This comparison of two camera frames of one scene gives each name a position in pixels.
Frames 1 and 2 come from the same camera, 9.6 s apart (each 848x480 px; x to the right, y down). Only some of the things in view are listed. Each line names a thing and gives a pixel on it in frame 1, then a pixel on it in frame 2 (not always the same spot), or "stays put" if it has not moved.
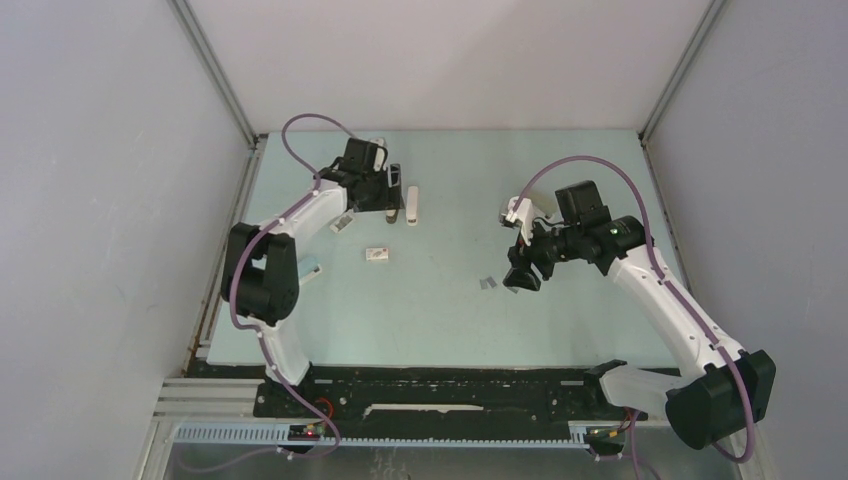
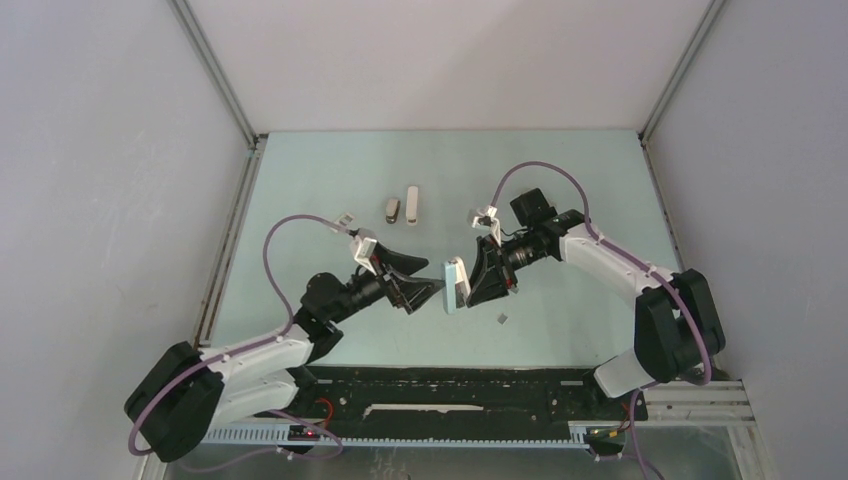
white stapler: [412, 211] stays put
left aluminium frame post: [212, 309] stays put
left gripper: [390, 197] → [409, 294]
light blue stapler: [307, 268] → [455, 284]
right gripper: [521, 256] → [492, 274]
